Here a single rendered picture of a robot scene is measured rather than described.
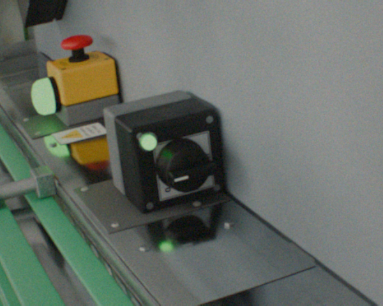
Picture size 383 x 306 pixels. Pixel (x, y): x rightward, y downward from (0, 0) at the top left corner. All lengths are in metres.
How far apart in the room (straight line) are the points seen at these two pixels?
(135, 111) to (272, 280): 0.23
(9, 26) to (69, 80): 0.50
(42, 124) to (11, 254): 0.31
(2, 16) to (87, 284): 0.85
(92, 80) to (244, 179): 0.32
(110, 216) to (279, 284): 0.20
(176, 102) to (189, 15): 0.08
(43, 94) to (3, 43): 0.48
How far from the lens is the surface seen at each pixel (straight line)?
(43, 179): 0.85
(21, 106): 1.12
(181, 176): 0.70
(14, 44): 1.47
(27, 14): 1.20
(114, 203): 0.77
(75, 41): 1.00
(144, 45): 0.90
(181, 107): 0.75
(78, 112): 1.00
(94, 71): 0.99
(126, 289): 0.67
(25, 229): 0.80
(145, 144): 0.71
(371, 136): 0.53
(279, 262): 0.64
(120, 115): 0.75
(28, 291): 0.68
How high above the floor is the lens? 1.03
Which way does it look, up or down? 19 degrees down
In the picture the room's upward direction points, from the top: 104 degrees counter-clockwise
